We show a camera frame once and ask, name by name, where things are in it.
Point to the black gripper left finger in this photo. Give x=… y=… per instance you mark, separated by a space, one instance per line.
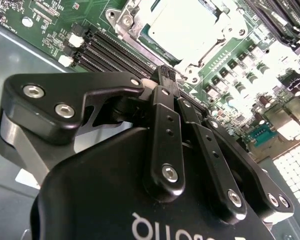
x=27 y=112

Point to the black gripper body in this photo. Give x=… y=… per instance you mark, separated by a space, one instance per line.
x=95 y=195

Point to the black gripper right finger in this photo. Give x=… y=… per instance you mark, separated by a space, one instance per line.
x=222 y=180

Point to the metal socket cover frame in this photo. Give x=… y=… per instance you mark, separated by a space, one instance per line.
x=140 y=23

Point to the silver-topped CPU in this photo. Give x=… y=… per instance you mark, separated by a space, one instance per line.
x=182 y=25

